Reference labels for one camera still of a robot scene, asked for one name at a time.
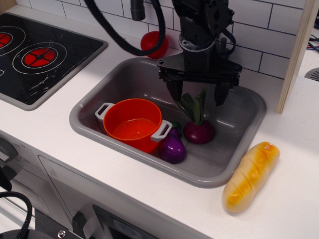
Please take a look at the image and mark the red toy tomato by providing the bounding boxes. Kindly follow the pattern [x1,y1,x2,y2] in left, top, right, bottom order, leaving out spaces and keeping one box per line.
[140,31,169,60]

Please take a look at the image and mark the purple toy beet green leaves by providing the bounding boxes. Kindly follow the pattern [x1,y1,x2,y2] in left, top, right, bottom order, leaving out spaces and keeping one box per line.
[175,88,215,144]

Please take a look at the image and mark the grey plastic sink basin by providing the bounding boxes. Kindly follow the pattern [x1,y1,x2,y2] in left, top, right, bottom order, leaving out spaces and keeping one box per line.
[69,58,266,188]

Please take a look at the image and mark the black braided cable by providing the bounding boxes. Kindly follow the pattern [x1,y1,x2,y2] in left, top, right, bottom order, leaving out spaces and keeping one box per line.
[83,0,167,57]

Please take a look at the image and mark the toy bread loaf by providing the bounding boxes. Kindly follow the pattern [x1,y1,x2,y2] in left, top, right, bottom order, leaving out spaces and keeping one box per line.
[222,142,280,213]

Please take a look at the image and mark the black cable lower left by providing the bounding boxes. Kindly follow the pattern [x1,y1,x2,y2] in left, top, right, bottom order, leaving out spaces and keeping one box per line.
[0,191,33,239]

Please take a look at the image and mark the black toy stove top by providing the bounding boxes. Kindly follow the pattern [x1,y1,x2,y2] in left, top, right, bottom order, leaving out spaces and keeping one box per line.
[0,13,108,111]

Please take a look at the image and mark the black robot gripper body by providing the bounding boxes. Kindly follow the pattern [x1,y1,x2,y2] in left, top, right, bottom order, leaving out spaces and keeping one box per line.
[156,41,242,89]

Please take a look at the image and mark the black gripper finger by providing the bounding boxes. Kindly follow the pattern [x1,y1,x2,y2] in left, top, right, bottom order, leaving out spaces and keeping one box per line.
[214,85,229,106]
[165,78,183,101]

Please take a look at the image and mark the white toy kitchen front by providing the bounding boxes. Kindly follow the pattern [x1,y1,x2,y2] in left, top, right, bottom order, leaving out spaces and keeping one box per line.
[0,131,204,239]

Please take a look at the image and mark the grey oven knob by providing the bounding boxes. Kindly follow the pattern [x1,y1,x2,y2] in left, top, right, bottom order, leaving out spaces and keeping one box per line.
[0,138,18,163]

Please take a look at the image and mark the purple toy eggplant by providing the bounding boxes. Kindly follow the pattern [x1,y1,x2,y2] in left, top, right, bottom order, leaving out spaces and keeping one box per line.
[159,121,187,164]

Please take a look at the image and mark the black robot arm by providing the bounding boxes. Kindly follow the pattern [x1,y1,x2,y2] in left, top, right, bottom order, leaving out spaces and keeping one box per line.
[157,0,242,106]

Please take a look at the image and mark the dark grey toy faucet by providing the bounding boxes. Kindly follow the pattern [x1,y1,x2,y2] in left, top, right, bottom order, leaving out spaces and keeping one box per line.
[219,37,230,60]

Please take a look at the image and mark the orange toy pot grey handles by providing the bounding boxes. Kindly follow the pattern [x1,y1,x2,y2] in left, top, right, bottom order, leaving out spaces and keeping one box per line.
[95,98,172,153]

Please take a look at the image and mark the light wooden side panel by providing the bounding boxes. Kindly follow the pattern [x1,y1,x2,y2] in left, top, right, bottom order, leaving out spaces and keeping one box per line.
[276,0,319,114]

